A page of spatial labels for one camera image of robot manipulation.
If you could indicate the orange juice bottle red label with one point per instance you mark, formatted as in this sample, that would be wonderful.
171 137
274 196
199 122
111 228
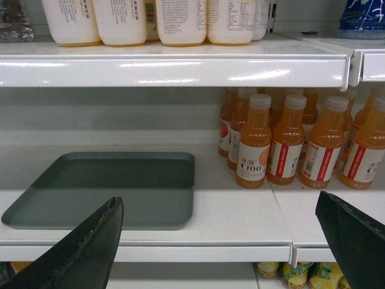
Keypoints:
287 141

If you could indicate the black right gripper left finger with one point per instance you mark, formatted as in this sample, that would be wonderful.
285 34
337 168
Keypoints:
83 258

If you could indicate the orange juice bottle C100 front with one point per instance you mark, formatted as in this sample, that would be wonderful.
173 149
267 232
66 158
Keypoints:
255 140

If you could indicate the white milk drink bottle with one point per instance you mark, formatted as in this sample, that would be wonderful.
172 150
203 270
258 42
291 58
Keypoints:
230 23
181 23
72 23
121 23

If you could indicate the white lower shelf board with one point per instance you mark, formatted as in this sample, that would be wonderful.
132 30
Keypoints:
229 223

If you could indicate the white shelf board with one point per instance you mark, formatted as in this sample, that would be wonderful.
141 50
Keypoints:
229 223
278 60

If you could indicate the grey-silver rectangular tray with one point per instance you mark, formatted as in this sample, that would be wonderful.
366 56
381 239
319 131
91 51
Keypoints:
157 190

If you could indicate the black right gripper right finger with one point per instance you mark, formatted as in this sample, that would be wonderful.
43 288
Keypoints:
355 239

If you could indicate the white upper shelf board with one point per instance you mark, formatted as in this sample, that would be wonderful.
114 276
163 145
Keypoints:
278 60

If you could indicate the orange juice bottle far right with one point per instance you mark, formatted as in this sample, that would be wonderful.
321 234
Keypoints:
367 151

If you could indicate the blue water bottle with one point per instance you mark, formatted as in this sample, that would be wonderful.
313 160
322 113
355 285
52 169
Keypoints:
362 20

